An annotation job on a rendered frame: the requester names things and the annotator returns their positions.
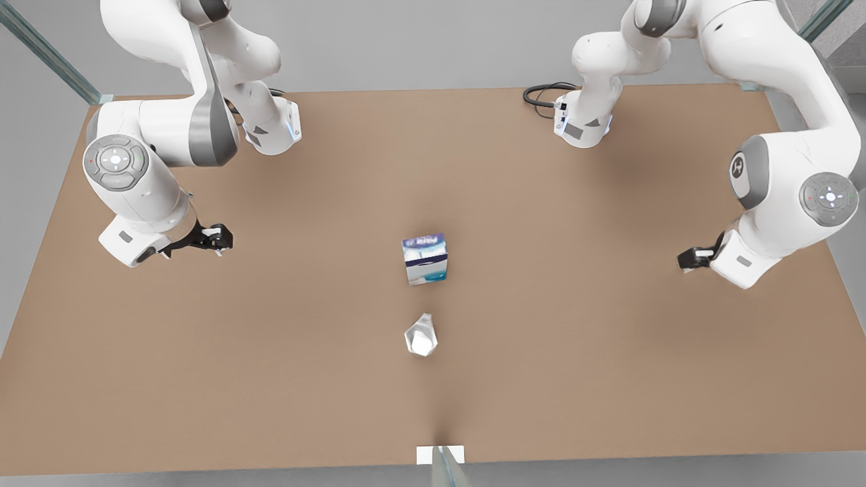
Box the blue and white carton box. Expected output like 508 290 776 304
402 233 449 286

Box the clear glass cup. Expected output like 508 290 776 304
404 312 438 358

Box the silver frame post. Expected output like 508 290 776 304
0 0 114 106
415 445 474 487
737 0 856 93

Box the black cable loop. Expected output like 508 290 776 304
522 82 580 120

